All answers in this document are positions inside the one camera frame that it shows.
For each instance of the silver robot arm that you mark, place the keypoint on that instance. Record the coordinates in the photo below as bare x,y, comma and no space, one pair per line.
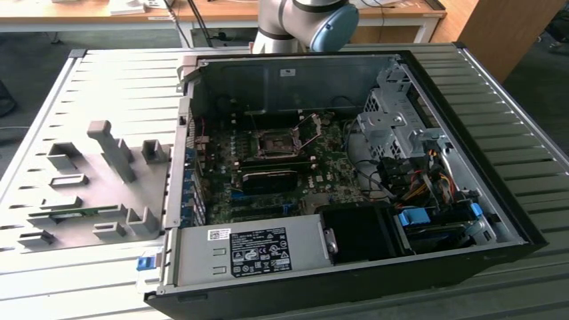
280,20

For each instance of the green motherboard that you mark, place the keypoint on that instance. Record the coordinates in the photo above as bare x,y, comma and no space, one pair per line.
331,160

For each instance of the silver chipset heatsink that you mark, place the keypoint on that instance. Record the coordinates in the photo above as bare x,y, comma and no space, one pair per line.
316,202

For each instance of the black expansion slot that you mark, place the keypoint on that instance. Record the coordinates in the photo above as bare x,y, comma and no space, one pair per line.
260,217
258,209

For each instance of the silver drive cage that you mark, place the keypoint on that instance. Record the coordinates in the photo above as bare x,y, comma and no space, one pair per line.
387,133

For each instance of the white case sticker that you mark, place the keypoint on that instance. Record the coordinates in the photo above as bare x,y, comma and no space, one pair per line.
288,72

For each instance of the black fan shroud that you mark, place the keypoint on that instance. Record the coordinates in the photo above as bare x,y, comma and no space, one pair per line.
356,233

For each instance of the silver power supply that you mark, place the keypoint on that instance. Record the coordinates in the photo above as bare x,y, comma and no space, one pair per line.
200,246

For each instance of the blue disk carrier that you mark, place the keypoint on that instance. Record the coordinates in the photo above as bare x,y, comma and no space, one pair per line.
414,216

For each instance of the grey parts rack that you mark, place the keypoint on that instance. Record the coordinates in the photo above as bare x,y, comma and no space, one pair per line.
102,190

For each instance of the black PC case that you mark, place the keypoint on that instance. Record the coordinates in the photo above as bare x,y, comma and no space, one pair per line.
311,300

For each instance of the blue plastic clip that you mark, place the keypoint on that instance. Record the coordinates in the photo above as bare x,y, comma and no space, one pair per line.
144,264

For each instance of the blue plastic latch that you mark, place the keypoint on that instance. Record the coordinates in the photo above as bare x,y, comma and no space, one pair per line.
476,211

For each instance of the green RAM stick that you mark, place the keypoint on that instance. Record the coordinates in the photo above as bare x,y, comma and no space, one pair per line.
88,211

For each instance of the white desk device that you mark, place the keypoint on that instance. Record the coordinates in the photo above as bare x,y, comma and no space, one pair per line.
160,3

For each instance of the white box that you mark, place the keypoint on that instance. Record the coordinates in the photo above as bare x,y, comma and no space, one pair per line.
127,8

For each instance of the wooden cabinet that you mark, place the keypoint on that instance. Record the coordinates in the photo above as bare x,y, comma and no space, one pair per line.
503,36

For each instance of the wooden desk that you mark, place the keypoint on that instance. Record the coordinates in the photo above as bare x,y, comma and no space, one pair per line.
67,18

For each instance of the black floor object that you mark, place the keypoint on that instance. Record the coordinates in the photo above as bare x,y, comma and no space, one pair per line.
7,100

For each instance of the black office chair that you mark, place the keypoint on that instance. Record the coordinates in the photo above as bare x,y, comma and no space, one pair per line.
558,30

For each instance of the grey metal bracket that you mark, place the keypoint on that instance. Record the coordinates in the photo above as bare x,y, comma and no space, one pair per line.
187,61

